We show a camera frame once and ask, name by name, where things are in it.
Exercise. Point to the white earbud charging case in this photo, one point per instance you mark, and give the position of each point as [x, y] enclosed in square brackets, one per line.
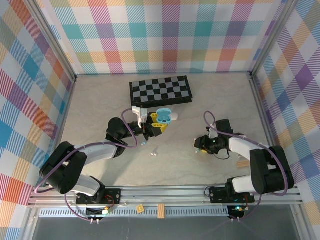
[175, 116]

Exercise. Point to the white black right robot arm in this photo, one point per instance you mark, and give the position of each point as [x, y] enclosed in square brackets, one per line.
[270, 170]

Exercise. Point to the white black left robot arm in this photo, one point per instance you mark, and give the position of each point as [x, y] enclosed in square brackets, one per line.
[62, 170]

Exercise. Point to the black grey folding chessboard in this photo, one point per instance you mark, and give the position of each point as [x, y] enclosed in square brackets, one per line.
[160, 90]

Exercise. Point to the small ridged wooden block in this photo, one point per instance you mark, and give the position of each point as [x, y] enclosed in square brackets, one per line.
[243, 164]

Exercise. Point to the light wooden plank block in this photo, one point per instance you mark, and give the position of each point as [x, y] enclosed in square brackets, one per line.
[161, 211]

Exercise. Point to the yellow letter cube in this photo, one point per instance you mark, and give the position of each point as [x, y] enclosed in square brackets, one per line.
[140, 208]

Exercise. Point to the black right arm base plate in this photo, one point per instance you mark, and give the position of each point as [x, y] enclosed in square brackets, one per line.
[217, 197]

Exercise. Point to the slim aluminium frame rail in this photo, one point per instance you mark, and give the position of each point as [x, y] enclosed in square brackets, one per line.
[262, 110]
[67, 105]

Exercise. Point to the wide aluminium frame rail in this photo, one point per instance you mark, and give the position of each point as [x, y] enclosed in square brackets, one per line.
[162, 195]

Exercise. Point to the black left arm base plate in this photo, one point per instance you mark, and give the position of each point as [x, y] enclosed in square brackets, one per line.
[113, 197]

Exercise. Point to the aluminium frame post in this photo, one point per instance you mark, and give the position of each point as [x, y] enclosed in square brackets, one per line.
[270, 40]
[53, 40]

